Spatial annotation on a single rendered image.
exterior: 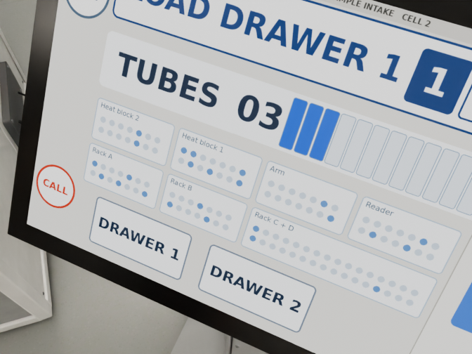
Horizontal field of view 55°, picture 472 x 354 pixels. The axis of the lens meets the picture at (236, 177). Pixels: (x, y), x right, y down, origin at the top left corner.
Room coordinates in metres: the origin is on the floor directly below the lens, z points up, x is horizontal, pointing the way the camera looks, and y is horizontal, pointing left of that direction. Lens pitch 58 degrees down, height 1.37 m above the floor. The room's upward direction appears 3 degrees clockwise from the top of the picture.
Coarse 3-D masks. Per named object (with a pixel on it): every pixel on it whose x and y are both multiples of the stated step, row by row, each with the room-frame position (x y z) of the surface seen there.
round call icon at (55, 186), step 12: (48, 168) 0.21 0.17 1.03; (60, 168) 0.21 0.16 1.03; (36, 180) 0.21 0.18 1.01; (48, 180) 0.21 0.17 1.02; (60, 180) 0.20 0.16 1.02; (72, 180) 0.20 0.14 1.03; (36, 192) 0.20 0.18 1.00; (48, 192) 0.20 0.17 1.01; (60, 192) 0.20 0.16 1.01; (72, 192) 0.20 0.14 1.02; (48, 204) 0.19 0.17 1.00; (60, 204) 0.19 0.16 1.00; (72, 204) 0.19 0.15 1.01
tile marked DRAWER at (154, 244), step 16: (96, 208) 0.18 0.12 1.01; (112, 208) 0.18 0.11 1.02; (128, 208) 0.18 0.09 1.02; (96, 224) 0.17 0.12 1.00; (112, 224) 0.17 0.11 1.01; (128, 224) 0.17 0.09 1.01; (144, 224) 0.17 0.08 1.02; (160, 224) 0.17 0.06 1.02; (96, 240) 0.16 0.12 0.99; (112, 240) 0.16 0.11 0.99; (128, 240) 0.16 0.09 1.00; (144, 240) 0.16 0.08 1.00; (160, 240) 0.16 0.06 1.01; (176, 240) 0.16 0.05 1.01; (128, 256) 0.15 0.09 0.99; (144, 256) 0.15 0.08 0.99; (160, 256) 0.15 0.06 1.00; (176, 256) 0.15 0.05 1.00; (160, 272) 0.14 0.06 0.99; (176, 272) 0.14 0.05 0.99
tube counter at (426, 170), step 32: (256, 96) 0.23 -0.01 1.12; (288, 96) 0.22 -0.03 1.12; (256, 128) 0.21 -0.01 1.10; (288, 128) 0.21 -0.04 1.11; (320, 128) 0.20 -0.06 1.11; (352, 128) 0.20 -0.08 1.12; (384, 128) 0.20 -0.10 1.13; (320, 160) 0.19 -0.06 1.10; (352, 160) 0.19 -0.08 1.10; (384, 160) 0.18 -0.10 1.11; (416, 160) 0.18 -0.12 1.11; (448, 160) 0.18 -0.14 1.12; (416, 192) 0.16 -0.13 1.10; (448, 192) 0.16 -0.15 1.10
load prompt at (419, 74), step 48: (144, 0) 0.29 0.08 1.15; (192, 0) 0.28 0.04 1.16; (240, 0) 0.27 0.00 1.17; (288, 0) 0.27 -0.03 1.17; (240, 48) 0.25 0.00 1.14; (288, 48) 0.25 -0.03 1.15; (336, 48) 0.24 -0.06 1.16; (384, 48) 0.24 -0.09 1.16; (432, 48) 0.23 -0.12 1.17; (384, 96) 0.21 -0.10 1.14; (432, 96) 0.21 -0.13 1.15
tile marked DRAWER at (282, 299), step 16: (208, 256) 0.14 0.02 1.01; (224, 256) 0.14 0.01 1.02; (240, 256) 0.14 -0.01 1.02; (208, 272) 0.13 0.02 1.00; (224, 272) 0.13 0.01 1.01; (240, 272) 0.13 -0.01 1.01; (256, 272) 0.13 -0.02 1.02; (272, 272) 0.13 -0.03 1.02; (208, 288) 0.12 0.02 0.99; (224, 288) 0.12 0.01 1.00; (240, 288) 0.12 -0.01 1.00; (256, 288) 0.12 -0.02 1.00; (272, 288) 0.12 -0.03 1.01; (288, 288) 0.12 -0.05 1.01; (304, 288) 0.12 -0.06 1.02; (240, 304) 0.11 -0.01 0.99; (256, 304) 0.11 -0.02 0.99; (272, 304) 0.11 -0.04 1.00; (288, 304) 0.11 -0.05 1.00; (304, 304) 0.11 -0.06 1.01; (272, 320) 0.10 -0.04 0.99; (288, 320) 0.10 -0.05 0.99; (304, 320) 0.10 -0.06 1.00
